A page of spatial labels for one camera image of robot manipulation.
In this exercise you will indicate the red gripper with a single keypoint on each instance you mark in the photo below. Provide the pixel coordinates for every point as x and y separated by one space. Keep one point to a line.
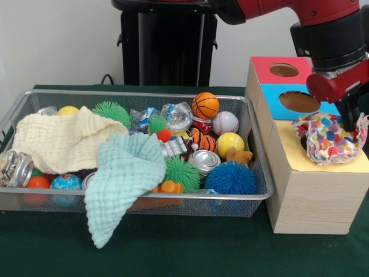
331 88

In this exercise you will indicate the colourful spotted fabric scrap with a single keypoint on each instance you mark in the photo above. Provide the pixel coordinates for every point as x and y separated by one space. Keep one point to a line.
325 141

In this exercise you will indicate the mint muslin cloth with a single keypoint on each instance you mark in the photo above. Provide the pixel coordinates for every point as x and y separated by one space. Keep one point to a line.
124 179

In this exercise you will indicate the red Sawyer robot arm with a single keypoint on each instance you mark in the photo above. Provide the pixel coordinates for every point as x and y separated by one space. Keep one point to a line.
325 29

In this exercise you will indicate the wooden box with three holes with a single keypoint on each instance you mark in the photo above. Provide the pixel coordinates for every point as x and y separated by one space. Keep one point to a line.
317 202

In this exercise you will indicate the shallow clear mesh bin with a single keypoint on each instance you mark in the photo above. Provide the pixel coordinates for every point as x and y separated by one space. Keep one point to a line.
201 206

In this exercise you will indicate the yellow tennis ball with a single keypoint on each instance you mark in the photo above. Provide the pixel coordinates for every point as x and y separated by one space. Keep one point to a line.
230 144

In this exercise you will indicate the white baseball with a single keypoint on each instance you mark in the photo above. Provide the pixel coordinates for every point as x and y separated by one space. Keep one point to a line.
225 123

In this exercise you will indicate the blue spiky ball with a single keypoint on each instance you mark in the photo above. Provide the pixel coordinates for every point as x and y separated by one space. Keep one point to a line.
230 178

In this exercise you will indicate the small orange basketball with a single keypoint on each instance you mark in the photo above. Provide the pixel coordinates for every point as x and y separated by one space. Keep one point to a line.
205 105

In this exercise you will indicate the orange tiger plush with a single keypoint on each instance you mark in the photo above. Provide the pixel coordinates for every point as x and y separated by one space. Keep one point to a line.
204 141

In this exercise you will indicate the silver drink can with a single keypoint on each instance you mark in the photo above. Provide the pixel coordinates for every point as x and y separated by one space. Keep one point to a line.
203 161

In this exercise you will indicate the green spiky ball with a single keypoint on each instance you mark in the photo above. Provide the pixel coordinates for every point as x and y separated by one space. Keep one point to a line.
181 173
111 112

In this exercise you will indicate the dark green table cloth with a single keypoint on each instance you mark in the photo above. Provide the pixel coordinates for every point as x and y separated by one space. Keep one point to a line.
184 254

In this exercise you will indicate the cream muslin cloth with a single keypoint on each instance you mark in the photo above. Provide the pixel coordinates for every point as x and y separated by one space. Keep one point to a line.
57 141

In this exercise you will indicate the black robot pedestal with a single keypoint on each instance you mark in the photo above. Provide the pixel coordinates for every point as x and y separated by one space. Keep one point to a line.
167 49

